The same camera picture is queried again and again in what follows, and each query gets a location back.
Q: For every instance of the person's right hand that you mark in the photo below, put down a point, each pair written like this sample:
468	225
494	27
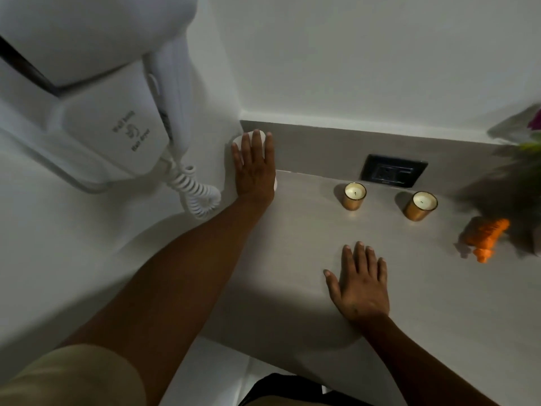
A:
363	287

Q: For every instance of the person's left hand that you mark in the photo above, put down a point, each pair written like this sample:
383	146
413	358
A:
255	173

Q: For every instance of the white cylinder dispenser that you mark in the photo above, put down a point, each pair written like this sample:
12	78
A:
238	138

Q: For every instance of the gold candle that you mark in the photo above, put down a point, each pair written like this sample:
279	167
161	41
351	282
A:
418	209
354	198

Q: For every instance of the orange toy tiger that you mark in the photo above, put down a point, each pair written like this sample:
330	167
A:
486	236

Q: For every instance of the purple artificial flower bouquet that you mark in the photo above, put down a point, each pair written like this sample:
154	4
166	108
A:
524	181

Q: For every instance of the person's left forearm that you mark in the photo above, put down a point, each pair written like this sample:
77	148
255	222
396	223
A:
177	291

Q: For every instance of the person's right forearm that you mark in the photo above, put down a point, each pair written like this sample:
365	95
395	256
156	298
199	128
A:
422	367

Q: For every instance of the person's black trousers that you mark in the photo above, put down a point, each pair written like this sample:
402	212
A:
287	391

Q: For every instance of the white hair dryer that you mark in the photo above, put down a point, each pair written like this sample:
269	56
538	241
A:
105	33

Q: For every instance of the black wall socket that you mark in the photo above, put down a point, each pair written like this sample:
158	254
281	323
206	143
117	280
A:
393	171

